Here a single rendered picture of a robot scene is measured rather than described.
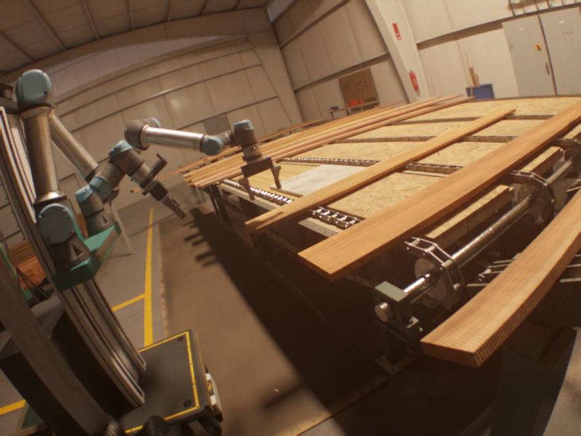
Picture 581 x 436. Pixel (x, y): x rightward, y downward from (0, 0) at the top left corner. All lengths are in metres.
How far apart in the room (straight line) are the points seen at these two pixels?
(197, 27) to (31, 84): 13.82
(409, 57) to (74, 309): 8.32
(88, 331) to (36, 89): 0.94
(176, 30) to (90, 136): 5.53
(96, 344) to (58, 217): 0.65
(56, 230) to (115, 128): 12.96
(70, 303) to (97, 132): 12.80
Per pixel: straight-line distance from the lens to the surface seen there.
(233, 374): 2.05
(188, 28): 14.71
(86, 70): 14.60
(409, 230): 0.99
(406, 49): 8.66
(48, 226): 1.04
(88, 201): 1.66
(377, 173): 1.70
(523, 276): 0.61
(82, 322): 1.45
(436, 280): 0.95
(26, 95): 1.09
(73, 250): 1.20
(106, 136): 13.96
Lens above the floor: 1.29
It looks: 18 degrees down
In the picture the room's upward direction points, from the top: 18 degrees counter-clockwise
